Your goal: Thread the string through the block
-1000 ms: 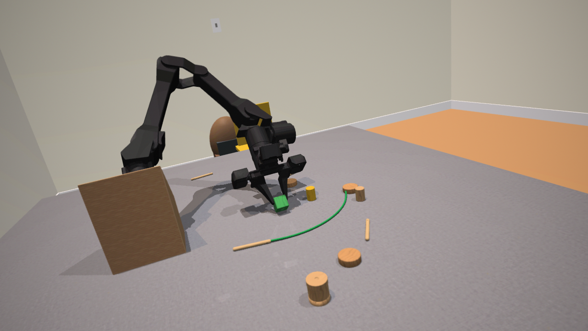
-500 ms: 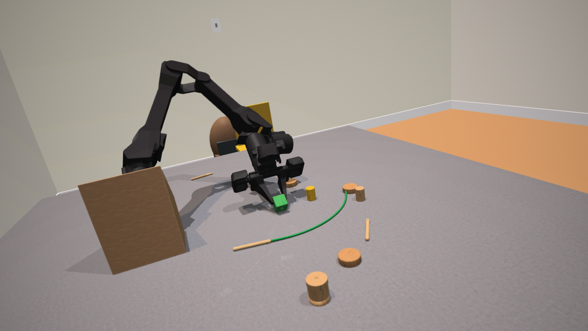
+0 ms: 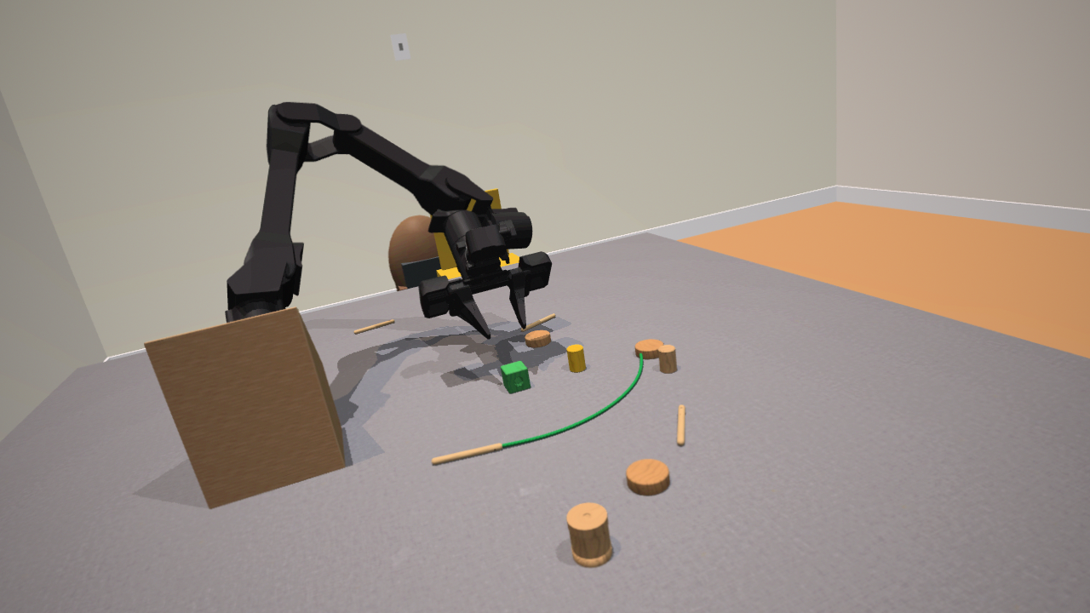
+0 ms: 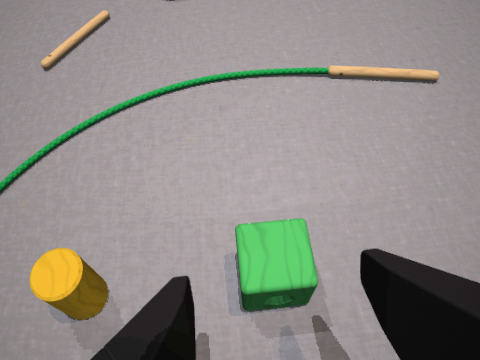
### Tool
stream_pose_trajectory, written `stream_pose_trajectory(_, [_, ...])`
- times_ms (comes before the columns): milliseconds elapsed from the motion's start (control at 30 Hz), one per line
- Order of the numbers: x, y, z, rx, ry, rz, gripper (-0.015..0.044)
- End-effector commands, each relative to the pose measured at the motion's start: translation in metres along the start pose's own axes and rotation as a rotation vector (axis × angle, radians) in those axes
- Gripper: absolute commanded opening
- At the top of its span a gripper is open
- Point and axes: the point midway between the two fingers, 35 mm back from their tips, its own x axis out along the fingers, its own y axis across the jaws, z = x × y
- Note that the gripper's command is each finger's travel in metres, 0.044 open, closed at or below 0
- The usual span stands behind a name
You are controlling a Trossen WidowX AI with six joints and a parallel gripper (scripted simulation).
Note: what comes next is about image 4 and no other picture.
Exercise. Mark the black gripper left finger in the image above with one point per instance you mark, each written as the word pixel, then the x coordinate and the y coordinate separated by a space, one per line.
pixel 163 330

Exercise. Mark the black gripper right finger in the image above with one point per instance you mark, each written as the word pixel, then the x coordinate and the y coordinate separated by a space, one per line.
pixel 426 313

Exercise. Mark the green wooden block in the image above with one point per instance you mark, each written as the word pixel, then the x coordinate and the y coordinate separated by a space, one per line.
pixel 276 266

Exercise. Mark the light wooden stick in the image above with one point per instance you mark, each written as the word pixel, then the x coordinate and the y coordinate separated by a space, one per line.
pixel 78 36

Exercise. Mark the yellow wooden cylinder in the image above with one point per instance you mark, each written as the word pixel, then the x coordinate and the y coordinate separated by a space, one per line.
pixel 62 279

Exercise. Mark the thin wooden stick with green cord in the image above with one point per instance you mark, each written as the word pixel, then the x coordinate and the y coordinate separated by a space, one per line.
pixel 334 70

